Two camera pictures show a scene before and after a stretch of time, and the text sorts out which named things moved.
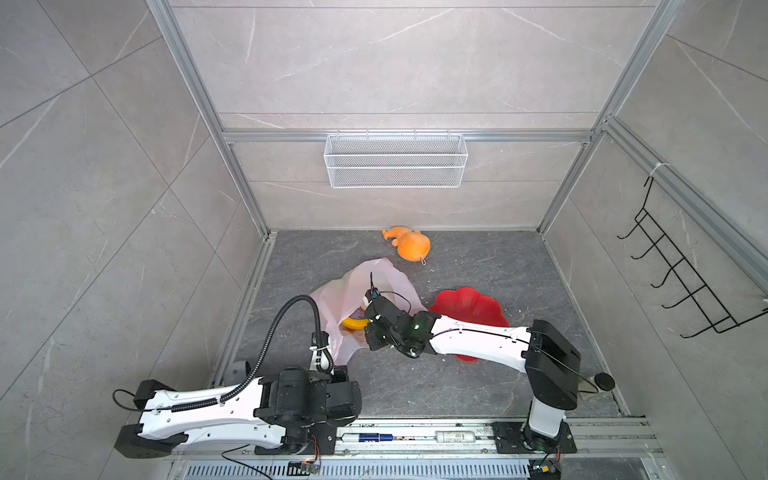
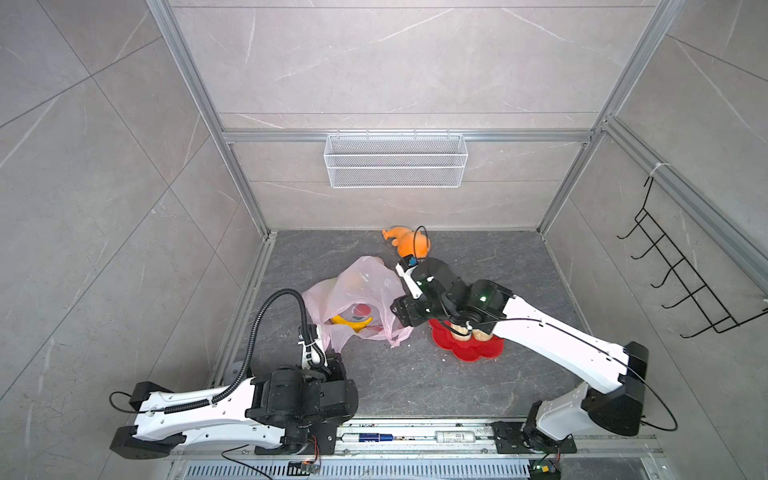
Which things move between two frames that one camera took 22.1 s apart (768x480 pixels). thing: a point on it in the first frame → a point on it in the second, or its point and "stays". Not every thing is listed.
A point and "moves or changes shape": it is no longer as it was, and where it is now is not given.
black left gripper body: [342, 382] stays
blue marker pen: [374, 437] stays
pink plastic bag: [340, 300] moves or changes shape
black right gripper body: [377, 340] → [418, 310]
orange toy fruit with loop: [412, 245] stays
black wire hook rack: [720, 317] stays
